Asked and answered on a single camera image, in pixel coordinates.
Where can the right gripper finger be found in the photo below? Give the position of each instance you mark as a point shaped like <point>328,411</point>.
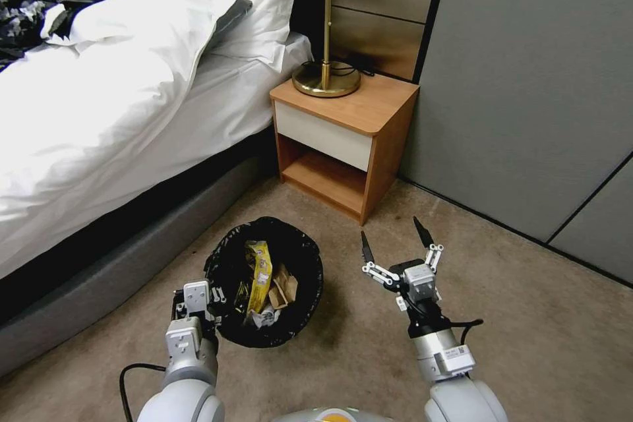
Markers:
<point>368,259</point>
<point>429,249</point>

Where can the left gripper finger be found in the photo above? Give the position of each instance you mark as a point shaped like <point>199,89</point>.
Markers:
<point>219,295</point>
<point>179,307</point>

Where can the round bin with black bag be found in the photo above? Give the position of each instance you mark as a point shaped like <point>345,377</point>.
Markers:
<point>296,313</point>

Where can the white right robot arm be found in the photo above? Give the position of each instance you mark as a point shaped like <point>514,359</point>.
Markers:
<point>460,387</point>

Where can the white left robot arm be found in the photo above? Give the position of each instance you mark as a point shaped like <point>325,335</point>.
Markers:
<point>185,392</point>

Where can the yellow snack wrapper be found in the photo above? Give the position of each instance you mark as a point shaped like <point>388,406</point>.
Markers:
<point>259,273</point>

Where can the crumpled white paper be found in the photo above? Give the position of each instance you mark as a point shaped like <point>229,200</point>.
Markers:
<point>261,318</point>

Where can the brown cardboard scrap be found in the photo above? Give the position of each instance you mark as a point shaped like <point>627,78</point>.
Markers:
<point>283,288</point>

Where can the white robot front shell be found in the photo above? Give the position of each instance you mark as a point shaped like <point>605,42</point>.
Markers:
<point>321,416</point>

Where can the wooden nightstand with white drawer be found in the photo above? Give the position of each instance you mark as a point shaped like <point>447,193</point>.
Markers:
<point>346,110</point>

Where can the brass lamp with white shade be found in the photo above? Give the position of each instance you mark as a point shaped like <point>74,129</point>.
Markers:
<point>327,81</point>

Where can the white mattress sheet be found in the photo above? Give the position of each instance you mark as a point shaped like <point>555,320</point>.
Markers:
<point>237,95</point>

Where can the white duvet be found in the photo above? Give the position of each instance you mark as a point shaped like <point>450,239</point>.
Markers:
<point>99,110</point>

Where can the wooden headboard panel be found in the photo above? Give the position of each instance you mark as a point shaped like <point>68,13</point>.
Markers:
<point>385,31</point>

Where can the white pillow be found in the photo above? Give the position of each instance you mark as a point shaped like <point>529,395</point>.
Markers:
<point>269,21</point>

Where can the black white patterned cloth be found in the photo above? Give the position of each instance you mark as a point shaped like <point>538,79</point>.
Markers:
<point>24,16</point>

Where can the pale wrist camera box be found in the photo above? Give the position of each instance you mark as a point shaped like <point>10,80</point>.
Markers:
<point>420,281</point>
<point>196,297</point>

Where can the grey upholstered bed frame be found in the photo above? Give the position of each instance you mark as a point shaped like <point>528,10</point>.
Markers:
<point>99,273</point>

